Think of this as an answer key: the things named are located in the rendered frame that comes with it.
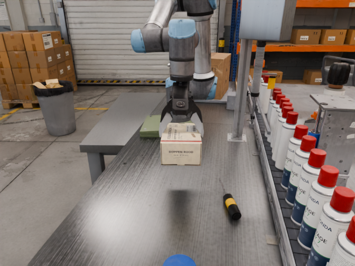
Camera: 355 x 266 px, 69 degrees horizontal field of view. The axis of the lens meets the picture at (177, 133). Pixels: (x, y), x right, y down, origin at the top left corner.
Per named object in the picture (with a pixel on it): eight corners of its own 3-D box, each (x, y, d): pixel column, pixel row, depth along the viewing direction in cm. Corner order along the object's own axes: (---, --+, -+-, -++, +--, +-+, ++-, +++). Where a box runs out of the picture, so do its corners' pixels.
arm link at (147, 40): (157, -20, 113) (125, 30, 80) (181, -23, 111) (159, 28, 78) (161, 7, 122) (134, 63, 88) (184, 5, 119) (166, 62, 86)
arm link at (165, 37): (167, 26, 88) (159, 27, 78) (200, 24, 86) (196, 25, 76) (169, 50, 91) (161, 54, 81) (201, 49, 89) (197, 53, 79)
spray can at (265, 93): (268, 114, 140) (273, 77, 132) (258, 114, 141) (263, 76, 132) (267, 111, 145) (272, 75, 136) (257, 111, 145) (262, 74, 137)
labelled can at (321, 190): (324, 254, 58) (349, 177, 49) (299, 250, 59) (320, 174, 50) (317, 236, 62) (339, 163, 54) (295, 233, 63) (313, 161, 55)
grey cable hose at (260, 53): (259, 97, 102) (267, 40, 93) (250, 96, 102) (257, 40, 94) (258, 95, 105) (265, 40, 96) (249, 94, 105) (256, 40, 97)
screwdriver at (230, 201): (241, 220, 74) (242, 212, 73) (231, 221, 74) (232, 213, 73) (222, 181, 92) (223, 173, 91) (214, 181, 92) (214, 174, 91)
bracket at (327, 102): (368, 112, 68) (369, 109, 67) (323, 110, 69) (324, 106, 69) (347, 97, 80) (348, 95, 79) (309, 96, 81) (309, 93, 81)
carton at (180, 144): (201, 165, 79) (202, 143, 76) (160, 165, 79) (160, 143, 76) (198, 142, 94) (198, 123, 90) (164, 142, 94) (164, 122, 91)
